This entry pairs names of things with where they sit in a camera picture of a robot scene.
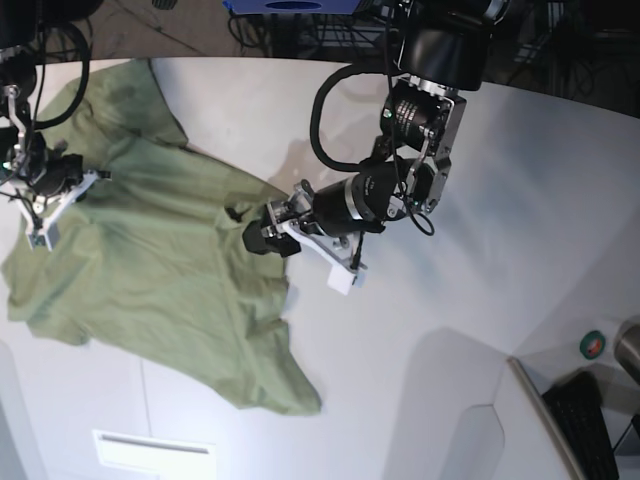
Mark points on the white label plate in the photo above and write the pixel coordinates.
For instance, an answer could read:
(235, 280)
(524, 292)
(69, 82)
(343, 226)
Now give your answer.
(163, 458)

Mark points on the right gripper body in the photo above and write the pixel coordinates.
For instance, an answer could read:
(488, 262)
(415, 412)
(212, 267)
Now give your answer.
(49, 175)

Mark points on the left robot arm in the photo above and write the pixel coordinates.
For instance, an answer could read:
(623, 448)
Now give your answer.
(433, 51)

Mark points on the green t-shirt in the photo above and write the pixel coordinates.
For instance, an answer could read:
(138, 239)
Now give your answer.
(152, 260)

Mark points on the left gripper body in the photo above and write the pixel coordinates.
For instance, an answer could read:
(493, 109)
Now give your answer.
(350, 206)

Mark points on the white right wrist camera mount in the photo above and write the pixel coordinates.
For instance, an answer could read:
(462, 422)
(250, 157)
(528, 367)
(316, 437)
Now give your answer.
(42, 211)

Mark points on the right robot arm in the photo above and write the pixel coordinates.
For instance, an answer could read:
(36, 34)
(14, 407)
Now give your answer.
(25, 157)

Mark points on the black keyboard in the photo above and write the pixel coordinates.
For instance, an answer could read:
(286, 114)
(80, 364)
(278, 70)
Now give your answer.
(576, 406)

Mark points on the metal cylinder cup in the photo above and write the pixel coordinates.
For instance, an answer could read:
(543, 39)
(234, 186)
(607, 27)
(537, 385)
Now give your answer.
(626, 350)

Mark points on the grey table edge rail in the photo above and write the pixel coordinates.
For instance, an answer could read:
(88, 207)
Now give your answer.
(554, 436)

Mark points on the green tape roll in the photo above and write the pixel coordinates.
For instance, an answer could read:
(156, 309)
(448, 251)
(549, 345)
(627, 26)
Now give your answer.
(592, 345)

